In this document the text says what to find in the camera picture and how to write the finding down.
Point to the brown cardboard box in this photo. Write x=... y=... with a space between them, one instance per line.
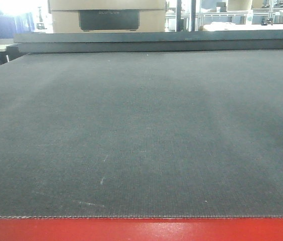
x=109 y=16

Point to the grey conveyor side rail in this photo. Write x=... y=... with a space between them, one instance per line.
x=149 y=42

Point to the dark grey conveyor belt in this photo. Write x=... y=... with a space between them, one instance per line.
x=184 y=134

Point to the red conveyor end plate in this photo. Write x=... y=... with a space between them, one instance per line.
x=141 y=229

